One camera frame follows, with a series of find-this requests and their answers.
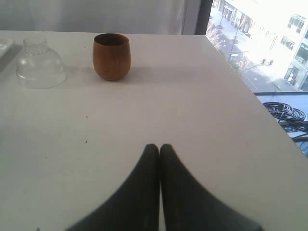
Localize white rectangular tray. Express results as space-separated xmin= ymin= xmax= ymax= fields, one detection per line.
xmin=0 ymin=38 xmax=15 ymax=71

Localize brown wooden cup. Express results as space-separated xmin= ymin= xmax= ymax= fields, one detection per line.
xmin=92 ymin=33 xmax=131 ymax=81

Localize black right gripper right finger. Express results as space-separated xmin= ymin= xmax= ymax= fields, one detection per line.
xmin=160 ymin=144 xmax=262 ymax=231

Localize dark window frame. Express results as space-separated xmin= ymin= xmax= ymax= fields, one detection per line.
xmin=194 ymin=0 xmax=213 ymax=35

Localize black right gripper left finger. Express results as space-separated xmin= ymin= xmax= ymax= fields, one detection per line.
xmin=69 ymin=144 xmax=160 ymax=231

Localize clear plastic shaker lid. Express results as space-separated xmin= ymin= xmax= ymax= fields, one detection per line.
xmin=16 ymin=37 xmax=67 ymax=90

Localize coiled black cables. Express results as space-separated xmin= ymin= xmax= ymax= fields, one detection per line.
xmin=262 ymin=101 xmax=308 ymax=145

